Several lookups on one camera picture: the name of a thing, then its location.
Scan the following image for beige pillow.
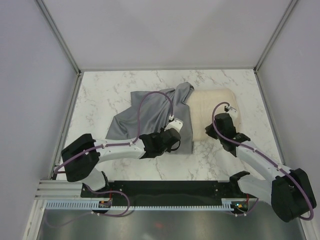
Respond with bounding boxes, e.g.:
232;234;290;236
186;88;240;142

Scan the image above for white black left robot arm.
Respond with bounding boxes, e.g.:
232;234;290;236
61;127;181;197

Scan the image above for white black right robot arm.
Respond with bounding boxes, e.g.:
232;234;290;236
205;113;317;223

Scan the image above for metal front panel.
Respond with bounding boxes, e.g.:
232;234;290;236
38;202;306;240

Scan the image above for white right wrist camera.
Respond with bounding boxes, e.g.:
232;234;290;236
224;105;239;125

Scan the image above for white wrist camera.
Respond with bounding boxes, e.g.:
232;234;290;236
165;117;184;133
224;105;239;125

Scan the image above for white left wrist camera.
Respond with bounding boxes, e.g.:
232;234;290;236
165;117;184;133

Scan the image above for aluminium right side rail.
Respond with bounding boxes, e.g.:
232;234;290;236
253;68;286;164

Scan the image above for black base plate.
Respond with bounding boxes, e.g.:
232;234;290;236
79;179;258;208

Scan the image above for aluminium left side rail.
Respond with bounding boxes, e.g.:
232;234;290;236
48;72;84;178

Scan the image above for white slotted cable duct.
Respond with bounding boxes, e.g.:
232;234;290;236
45;199;242;212

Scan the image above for aluminium right corner post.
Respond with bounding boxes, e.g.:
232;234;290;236
253;0;300;75

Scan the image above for aluminium corner post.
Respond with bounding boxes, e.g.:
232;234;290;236
253;0;300;75
34;0;82;76

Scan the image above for aluminium left corner post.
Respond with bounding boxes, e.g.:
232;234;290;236
34;0;82;76

